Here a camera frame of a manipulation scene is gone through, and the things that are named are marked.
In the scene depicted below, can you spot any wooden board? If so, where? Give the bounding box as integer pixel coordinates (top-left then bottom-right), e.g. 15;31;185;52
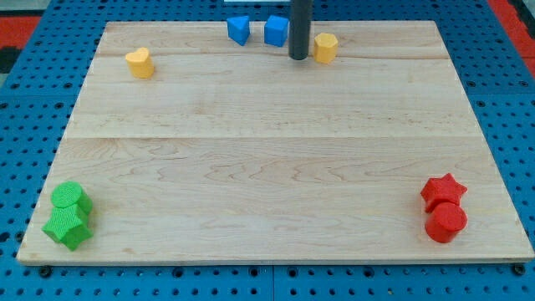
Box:
18;21;534;266

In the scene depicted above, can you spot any yellow heart block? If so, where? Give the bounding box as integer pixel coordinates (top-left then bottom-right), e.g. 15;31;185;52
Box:
125;47;155;79

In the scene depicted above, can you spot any blue cube block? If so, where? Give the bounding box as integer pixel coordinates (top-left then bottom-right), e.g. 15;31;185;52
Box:
264;15;289;47

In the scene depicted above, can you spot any yellow hexagon block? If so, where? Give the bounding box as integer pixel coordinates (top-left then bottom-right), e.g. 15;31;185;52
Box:
313;33;339;64

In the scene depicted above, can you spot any blue triangle block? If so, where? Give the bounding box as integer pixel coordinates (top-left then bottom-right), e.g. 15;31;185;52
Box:
227;15;250;46

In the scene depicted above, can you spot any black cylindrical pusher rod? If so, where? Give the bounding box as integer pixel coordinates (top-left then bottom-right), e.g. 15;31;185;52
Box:
288;0;313;60

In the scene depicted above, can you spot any red star block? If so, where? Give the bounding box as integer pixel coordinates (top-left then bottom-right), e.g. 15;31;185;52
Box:
420;173;467;213

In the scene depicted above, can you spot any red cylinder block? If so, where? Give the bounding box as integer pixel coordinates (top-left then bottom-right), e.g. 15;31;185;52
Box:
425;202;468;243

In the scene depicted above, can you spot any green cylinder block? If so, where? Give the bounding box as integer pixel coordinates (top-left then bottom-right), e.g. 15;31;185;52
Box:
51;181;93;214

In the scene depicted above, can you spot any green star block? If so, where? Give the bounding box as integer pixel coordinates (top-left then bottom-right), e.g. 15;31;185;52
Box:
42;205;93;251

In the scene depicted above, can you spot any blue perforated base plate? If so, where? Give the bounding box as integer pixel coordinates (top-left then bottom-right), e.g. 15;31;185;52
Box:
1;1;534;300

